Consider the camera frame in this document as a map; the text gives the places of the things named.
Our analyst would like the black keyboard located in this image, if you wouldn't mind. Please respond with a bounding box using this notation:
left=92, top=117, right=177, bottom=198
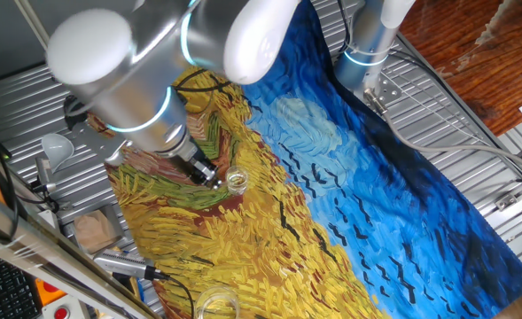
left=0, top=247, right=43, bottom=319

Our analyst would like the silver corner bracket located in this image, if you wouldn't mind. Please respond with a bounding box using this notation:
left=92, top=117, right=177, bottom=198
left=495, top=170, right=522, bottom=212

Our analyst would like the painted wheatfield tablecloth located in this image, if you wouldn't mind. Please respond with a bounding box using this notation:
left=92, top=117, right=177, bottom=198
left=85, top=0, right=522, bottom=319

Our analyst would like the orange box with red button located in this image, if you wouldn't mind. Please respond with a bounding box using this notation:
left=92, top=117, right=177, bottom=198
left=34, top=277, right=69, bottom=307

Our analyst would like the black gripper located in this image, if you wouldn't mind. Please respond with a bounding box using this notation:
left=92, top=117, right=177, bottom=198
left=181, top=145, right=225, bottom=192

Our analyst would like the grey handheld device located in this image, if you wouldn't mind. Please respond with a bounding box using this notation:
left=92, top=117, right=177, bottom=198
left=92, top=248, right=169, bottom=283

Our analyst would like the black cable bundle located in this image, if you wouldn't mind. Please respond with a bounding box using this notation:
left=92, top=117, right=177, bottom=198
left=62, top=94, right=90, bottom=130

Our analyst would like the beige wooden block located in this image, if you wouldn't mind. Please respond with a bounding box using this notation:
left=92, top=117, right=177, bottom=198
left=73, top=209, right=121, bottom=254

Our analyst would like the grey box with red button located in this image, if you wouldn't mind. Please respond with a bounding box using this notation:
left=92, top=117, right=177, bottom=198
left=42, top=300, right=87, bottom=319

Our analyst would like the pale thin pole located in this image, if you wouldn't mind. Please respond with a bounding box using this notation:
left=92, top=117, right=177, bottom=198
left=14, top=0, right=51, bottom=50

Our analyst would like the thick grey cable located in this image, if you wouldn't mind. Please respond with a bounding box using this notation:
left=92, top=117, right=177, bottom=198
left=362, top=87, right=522, bottom=176

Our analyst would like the small glass beaker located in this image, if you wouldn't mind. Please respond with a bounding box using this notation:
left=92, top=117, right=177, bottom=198
left=224, top=166, right=250, bottom=197

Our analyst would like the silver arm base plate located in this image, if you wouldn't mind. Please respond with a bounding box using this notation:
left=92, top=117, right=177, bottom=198
left=362, top=73, right=403, bottom=110

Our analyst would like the aluminium frame profile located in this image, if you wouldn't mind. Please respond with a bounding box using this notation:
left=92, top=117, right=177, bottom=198
left=0, top=183, right=162, bottom=319

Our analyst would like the grey metal tray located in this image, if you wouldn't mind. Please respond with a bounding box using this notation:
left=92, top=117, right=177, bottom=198
left=61, top=202, right=129, bottom=261

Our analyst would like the large glass beaker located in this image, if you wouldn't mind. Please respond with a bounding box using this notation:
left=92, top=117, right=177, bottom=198
left=193, top=285, right=242, bottom=319

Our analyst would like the black device cable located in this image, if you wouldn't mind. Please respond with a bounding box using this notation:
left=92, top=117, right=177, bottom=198
left=153, top=272, right=196, bottom=319

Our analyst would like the silver angle bracket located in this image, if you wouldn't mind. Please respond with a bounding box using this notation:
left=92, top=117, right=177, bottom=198
left=34, top=157, right=56, bottom=190

